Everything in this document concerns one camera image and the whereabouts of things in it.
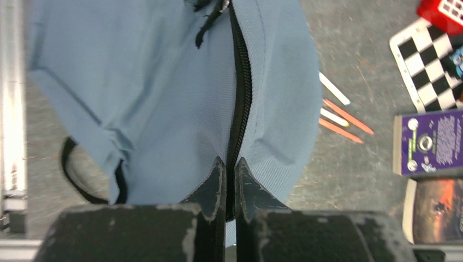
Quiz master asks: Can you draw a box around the white yellow pen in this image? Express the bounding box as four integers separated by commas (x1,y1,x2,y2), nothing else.
320,108,349,127

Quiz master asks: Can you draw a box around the orange pencil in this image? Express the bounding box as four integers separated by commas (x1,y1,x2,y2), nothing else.
318,118,364,144
323,99,374,135

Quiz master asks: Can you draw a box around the red calculator toy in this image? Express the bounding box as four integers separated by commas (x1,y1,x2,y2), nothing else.
417,0,462,35

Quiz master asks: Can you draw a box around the blue robot toy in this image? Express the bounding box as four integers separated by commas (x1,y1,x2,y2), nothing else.
445,46,462,80

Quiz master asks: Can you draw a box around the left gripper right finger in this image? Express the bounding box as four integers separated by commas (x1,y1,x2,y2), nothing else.
234,157,289,261

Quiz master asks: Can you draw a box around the purple book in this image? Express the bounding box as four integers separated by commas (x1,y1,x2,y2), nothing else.
392,109,462,177

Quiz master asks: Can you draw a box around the orange pencil lower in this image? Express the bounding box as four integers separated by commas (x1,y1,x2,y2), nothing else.
318,118,364,144

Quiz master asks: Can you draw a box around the white blue pen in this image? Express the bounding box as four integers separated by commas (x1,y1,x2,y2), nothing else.
319,72,351,105

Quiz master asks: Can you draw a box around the dark novel book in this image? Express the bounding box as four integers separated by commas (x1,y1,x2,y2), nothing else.
402,178,462,245

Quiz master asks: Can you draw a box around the orange pencil upper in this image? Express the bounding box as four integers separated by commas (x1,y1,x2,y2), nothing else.
323,99,374,135

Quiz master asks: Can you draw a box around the blue student backpack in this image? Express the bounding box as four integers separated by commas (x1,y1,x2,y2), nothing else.
27,1,322,205

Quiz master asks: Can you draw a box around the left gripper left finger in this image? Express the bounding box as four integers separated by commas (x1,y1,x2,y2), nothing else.
181,157,227,261

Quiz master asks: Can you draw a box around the checkered chess board mat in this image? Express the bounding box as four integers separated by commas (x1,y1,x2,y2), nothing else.
389,18,462,112

